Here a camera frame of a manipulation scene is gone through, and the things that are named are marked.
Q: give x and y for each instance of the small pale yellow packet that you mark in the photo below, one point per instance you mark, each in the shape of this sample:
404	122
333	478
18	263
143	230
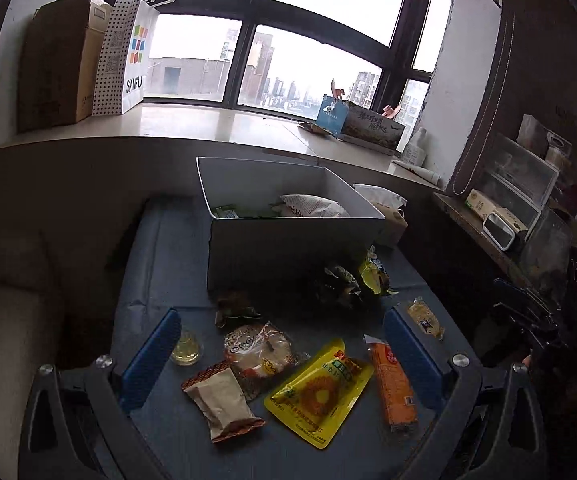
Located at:
426	319

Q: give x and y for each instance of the tall brown cardboard box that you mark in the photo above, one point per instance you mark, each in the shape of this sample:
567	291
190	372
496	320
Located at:
53	70

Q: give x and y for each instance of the clear plastic drawer organizer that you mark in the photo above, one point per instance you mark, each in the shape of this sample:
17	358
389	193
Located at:
523	175

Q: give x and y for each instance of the beige paper box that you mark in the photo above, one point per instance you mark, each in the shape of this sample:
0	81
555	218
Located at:
491	207

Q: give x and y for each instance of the orange cracker packet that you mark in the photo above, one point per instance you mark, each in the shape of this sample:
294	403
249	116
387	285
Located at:
392	385

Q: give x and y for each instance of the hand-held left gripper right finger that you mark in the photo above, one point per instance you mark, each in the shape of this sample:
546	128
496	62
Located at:
411	355

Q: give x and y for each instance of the round pastry packet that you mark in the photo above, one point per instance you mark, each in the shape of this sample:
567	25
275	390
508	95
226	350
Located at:
261	352

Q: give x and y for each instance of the black window frame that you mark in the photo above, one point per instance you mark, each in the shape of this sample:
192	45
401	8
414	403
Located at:
248	55

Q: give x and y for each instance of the dark brown snack packet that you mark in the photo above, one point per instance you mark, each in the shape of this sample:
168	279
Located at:
236	310

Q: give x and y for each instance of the yellow green snack packet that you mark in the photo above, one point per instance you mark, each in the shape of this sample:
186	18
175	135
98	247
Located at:
372	274

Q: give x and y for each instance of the brown wrapper on windowsill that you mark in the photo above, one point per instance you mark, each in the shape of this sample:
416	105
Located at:
318	129

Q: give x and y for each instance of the brown stone shelf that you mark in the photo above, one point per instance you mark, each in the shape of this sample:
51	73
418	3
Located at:
461	220

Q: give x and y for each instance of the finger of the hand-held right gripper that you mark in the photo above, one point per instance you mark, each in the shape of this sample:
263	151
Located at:
528	321
518	291

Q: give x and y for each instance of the blue table cloth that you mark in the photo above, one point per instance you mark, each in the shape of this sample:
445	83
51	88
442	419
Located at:
168	260

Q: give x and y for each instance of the white framed small mirror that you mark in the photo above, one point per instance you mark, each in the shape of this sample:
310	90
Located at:
499	232

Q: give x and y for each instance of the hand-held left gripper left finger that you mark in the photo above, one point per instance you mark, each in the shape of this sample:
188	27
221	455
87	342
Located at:
151	360

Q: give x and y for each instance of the brown stitched leather panel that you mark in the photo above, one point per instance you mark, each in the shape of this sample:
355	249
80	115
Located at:
488	110

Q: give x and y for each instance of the white polka dot shopping bag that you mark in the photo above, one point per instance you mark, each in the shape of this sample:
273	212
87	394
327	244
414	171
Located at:
128	60

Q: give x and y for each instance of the clear jelly cup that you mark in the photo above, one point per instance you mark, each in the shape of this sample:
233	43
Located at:
187	349

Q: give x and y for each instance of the white patterned snack packet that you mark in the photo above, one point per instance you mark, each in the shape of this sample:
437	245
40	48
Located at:
313	206

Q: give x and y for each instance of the white stone windowsill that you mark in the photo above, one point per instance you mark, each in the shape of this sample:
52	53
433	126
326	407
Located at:
193	125

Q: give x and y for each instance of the tissue pack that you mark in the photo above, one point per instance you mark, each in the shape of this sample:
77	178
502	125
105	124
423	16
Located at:
386	215

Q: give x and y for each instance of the yellow sunflower print packet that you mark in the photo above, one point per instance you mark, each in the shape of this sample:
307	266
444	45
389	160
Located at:
318	395

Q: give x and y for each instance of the white plastic bottle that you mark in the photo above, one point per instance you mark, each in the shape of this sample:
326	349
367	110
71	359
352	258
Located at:
417	149

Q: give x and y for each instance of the pink plastic toy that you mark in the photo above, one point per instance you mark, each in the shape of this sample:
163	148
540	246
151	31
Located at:
337	90
391	111

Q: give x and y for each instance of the printed landscape carton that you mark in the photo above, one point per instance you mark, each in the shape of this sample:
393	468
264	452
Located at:
371	129

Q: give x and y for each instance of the white tube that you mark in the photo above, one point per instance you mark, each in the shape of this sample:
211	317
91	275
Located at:
418	172

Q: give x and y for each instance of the white cardboard storage box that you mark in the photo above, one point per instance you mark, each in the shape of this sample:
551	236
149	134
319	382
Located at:
288	250

